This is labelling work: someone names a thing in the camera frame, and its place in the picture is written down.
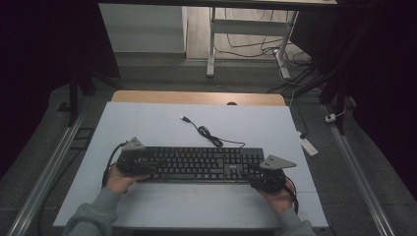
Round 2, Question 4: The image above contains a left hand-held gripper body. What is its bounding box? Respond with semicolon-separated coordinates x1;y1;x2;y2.
115;136;159;177

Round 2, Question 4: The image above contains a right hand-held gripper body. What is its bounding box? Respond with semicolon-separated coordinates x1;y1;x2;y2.
248;153;298;194

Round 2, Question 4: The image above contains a black computer keyboard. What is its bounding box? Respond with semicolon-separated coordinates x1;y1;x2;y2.
131;146;266;184

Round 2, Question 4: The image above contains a person's right hand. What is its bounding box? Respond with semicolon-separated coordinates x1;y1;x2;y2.
257;185;295;215

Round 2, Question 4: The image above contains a person's left hand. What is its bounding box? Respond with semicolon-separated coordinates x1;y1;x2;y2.
104;162;150;195

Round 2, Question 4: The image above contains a white table board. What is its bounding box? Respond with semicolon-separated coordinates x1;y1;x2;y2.
52;101;329;229

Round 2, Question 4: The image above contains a white power strip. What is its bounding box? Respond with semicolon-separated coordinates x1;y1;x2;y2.
296;130;320;157

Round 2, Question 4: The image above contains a black metal stand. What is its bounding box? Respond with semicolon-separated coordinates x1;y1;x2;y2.
56;63;116;128
318;63;357;136

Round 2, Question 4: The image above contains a white cabinet panel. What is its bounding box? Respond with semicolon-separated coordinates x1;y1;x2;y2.
97;3;188;54

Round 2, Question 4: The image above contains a right hand-held gripper black cable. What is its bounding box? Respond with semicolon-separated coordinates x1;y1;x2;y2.
282;176;300;215

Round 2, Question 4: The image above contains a black keyboard cable with plug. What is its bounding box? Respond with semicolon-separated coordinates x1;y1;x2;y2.
179;115;247;149

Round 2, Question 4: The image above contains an aluminium rail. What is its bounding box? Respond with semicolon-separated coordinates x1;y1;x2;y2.
322;103;397;236
5;109;87;236

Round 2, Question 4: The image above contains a tangle of floor cables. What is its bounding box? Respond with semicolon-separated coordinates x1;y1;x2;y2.
213;8;314;68

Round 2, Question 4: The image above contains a white desk frame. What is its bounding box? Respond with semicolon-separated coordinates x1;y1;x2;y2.
206;6;300;80

